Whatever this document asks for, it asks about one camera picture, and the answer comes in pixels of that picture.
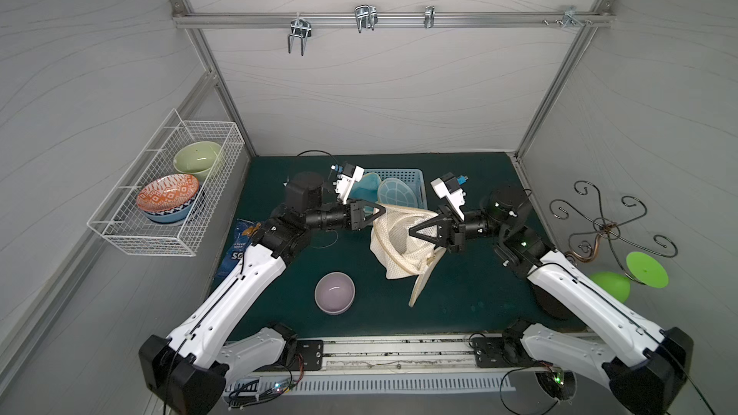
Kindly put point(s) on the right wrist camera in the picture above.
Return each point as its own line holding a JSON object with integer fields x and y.
{"x": 449, "y": 188}

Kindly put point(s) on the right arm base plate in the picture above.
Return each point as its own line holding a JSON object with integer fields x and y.
{"x": 492, "y": 352}

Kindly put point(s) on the orange patterned bowl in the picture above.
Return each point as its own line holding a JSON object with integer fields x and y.
{"x": 169, "y": 192}

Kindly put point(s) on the green ceramic bowl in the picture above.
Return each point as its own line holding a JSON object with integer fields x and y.
{"x": 198, "y": 159}

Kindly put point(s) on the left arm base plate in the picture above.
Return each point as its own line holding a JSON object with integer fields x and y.
{"x": 307, "y": 354}

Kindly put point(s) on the aluminium front rail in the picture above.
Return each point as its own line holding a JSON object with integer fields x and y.
{"x": 397, "y": 354}

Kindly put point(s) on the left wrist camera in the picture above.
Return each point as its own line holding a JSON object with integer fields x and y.
{"x": 347, "y": 175}

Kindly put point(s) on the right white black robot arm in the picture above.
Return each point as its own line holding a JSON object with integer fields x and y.
{"x": 642, "y": 365}

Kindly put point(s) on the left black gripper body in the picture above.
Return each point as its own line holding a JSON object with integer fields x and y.
{"x": 356, "y": 215}

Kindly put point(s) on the cream mesh laundry bag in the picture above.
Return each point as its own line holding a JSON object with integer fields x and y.
{"x": 401, "y": 254}

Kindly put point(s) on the lilac ceramic bowl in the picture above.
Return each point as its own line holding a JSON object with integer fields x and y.
{"x": 335, "y": 293}

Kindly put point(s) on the aluminium top rail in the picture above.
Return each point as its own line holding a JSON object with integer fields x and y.
{"x": 386, "y": 20}

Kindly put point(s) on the dark green table mat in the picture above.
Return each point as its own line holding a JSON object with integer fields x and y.
{"x": 468, "y": 292}

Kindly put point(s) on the green round disc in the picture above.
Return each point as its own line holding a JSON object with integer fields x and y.
{"x": 647, "y": 270}

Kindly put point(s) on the teal mesh laundry bag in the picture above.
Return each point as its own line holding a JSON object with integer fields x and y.
{"x": 391, "y": 191}

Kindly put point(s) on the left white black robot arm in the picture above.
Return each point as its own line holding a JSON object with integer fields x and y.
{"x": 189, "y": 368}

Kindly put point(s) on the white slotted cable duct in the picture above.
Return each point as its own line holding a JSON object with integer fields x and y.
{"x": 402, "y": 384}

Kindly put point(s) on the black scrolled metal stand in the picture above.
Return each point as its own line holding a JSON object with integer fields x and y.
{"x": 608, "y": 233}

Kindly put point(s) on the blue bowl under orange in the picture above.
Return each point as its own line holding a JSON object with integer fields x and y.
{"x": 171, "y": 216}

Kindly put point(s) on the aluminium rail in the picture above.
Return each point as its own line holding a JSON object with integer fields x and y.
{"x": 397, "y": 354}
{"x": 386, "y": 20}

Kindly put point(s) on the right metal hook bracket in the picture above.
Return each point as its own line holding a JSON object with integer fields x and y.
{"x": 569, "y": 20}

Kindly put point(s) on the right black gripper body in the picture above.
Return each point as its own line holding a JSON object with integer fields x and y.
{"x": 450, "y": 231}

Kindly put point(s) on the left double metal hook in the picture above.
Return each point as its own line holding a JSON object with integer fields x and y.
{"x": 300, "y": 31}

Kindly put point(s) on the middle metal hook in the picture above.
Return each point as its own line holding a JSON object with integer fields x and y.
{"x": 366, "y": 17}

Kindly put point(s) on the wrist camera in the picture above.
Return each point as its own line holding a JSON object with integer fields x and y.
{"x": 449, "y": 188}
{"x": 347, "y": 175}

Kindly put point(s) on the light blue plastic basket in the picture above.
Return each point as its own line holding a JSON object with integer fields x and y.
{"x": 413, "y": 177}

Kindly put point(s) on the small metal hook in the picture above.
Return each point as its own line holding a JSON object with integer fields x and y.
{"x": 429, "y": 17}

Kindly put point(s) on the white wire wall basket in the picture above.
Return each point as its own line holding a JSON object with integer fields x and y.
{"x": 119, "y": 221}

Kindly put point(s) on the blue snack bag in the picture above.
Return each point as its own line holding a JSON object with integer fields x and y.
{"x": 243, "y": 232}

